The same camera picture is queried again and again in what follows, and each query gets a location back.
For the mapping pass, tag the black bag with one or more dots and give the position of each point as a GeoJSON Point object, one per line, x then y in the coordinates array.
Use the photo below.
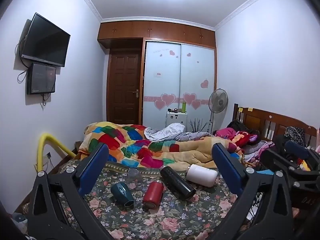
{"type": "Point", "coordinates": [236, 125]}

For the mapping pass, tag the black dotted cloth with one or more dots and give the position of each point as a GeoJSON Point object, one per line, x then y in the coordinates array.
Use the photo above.
{"type": "Point", "coordinates": [295, 135]}

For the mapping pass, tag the colourful patchwork blanket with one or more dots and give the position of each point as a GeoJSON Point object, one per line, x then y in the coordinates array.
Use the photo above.
{"type": "Point", "coordinates": [140, 147]}

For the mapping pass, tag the pink clothing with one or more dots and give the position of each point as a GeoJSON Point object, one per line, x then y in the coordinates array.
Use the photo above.
{"type": "Point", "coordinates": [225, 133]}

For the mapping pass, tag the standing fan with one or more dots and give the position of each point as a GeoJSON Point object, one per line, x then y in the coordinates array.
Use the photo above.
{"type": "Point", "coordinates": [218, 101]}

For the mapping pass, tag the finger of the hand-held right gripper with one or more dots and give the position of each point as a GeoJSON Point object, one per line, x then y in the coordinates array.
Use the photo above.
{"type": "Point", "coordinates": [296, 148]}
{"type": "Point", "coordinates": [277, 160]}

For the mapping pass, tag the wooden wardrobe with heart stickers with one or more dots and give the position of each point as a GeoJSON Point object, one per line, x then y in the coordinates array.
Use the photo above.
{"type": "Point", "coordinates": [162, 75]}

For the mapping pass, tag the grey patterned blanket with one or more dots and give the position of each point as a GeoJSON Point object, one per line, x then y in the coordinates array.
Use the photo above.
{"type": "Point", "coordinates": [172, 132]}

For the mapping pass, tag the pile of purple clothes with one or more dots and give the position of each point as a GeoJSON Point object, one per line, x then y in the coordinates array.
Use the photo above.
{"type": "Point", "coordinates": [257, 150]}

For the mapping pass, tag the white thermos cup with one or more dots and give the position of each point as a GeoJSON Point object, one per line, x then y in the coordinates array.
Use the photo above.
{"type": "Point", "coordinates": [201, 175]}

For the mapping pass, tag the small black wall monitor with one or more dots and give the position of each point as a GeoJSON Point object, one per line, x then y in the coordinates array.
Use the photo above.
{"type": "Point", "coordinates": [41, 78]}

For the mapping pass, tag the brown wooden door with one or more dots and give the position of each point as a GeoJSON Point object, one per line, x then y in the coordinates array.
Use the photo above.
{"type": "Point", "coordinates": [123, 90]}

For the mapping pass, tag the wall-mounted black television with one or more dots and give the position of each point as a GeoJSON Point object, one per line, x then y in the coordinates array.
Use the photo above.
{"type": "Point", "coordinates": [46, 41]}

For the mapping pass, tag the red thermos cup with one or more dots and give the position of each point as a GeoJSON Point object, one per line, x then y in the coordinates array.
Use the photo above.
{"type": "Point", "coordinates": [152, 192]}

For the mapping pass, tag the red plush toy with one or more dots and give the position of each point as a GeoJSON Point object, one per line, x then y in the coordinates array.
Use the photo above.
{"type": "Point", "coordinates": [243, 138]}

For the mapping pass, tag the black thermos cup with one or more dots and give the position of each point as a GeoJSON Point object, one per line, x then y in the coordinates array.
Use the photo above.
{"type": "Point", "coordinates": [177, 182]}

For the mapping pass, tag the clear glass cup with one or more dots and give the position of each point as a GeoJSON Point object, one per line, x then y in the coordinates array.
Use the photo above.
{"type": "Point", "coordinates": [133, 176]}

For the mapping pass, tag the green bottle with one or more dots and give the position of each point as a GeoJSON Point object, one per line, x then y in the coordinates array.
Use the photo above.
{"type": "Point", "coordinates": [184, 107]}

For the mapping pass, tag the yellow padded rail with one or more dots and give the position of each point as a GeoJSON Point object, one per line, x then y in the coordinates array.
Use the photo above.
{"type": "Point", "coordinates": [51, 141]}

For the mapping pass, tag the floral bed sheet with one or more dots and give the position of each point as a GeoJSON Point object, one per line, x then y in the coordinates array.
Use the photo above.
{"type": "Point", "coordinates": [175, 220]}

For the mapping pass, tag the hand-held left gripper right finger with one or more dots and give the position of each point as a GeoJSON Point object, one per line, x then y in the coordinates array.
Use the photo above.
{"type": "Point", "coordinates": [226, 171]}

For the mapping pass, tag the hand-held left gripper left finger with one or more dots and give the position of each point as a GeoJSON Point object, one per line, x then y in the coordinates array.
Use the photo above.
{"type": "Point", "coordinates": [92, 171]}

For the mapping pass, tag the dark dried twigs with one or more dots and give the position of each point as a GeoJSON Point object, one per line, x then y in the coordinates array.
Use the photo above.
{"type": "Point", "coordinates": [198, 126]}

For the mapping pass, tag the dark teal cup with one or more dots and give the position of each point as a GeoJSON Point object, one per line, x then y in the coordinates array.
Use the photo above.
{"type": "Point", "coordinates": [122, 193]}

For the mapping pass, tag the wooden headboard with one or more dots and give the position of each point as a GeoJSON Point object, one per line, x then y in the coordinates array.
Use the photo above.
{"type": "Point", "coordinates": [260, 120]}

